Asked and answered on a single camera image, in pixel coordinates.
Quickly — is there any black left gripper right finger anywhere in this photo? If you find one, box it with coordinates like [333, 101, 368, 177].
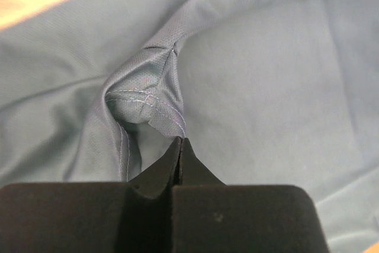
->
[172, 139, 329, 252]

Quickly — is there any dark grey t shirt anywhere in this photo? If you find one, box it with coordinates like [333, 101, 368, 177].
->
[1, 0, 378, 252]

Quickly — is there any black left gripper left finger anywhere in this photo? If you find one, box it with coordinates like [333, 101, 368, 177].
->
[1, 138, 181, 252]

